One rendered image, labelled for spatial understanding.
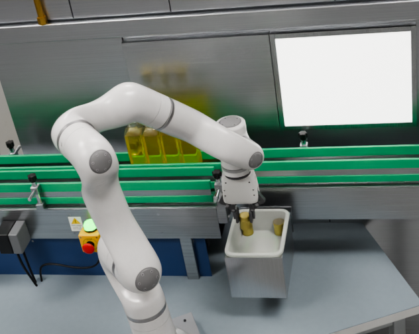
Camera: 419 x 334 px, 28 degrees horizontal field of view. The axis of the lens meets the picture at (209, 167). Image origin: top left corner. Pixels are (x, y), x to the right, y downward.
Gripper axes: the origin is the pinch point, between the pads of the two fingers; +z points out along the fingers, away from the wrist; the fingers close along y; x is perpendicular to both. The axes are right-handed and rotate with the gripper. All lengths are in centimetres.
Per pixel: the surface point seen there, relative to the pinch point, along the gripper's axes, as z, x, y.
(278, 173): 1.2, -22.8, -7.5
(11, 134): 88, -200, 177
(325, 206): 12.7, -20.4, -21.6
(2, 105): 69, -200, 177
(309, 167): -1.0, -22.3, -17.7
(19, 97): -19, -43, 81
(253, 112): -11.5, -38.8, 0.6
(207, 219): 10.0, -11.5, 14.5
